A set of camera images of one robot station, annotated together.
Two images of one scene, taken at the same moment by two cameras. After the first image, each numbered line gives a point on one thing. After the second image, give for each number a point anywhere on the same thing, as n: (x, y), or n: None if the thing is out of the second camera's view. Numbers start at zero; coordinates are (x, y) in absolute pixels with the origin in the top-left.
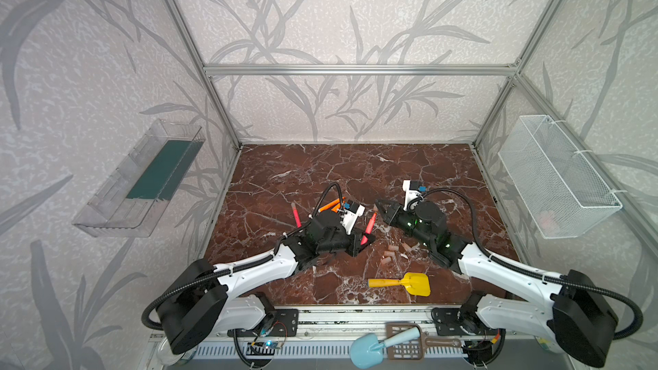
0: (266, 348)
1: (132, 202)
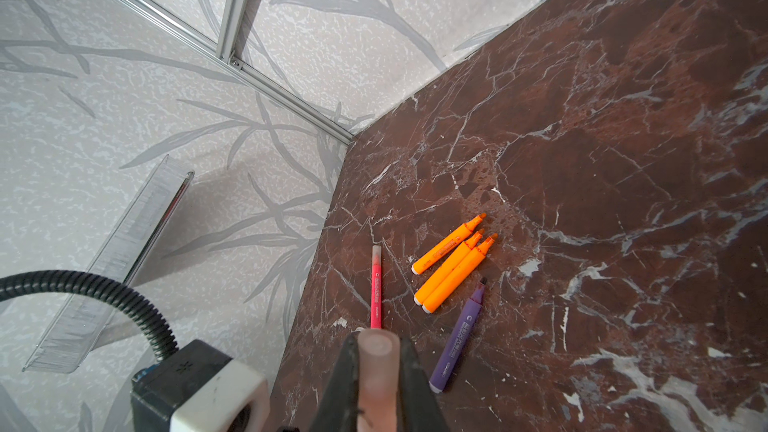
0: None
1: (72, 336)
